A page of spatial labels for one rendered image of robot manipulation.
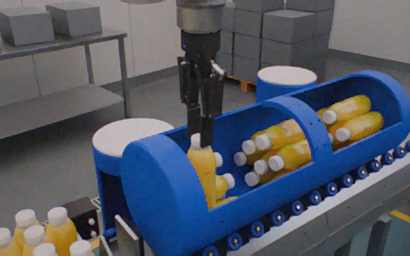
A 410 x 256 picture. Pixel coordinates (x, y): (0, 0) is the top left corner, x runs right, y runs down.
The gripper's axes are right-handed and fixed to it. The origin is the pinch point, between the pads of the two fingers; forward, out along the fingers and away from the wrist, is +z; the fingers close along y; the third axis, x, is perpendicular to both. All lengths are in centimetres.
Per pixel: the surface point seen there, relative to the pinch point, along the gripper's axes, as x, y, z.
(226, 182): -11.3, 4.0, 20.3
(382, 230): -87, -4, 68
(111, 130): -4, 56, 24
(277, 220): -21.1, -5.8, 30.7
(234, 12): -258, 286, 39
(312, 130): -31.8, -4.7, 7.8
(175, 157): 6.5, -0.4, 4.9
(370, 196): -63, -8, 40
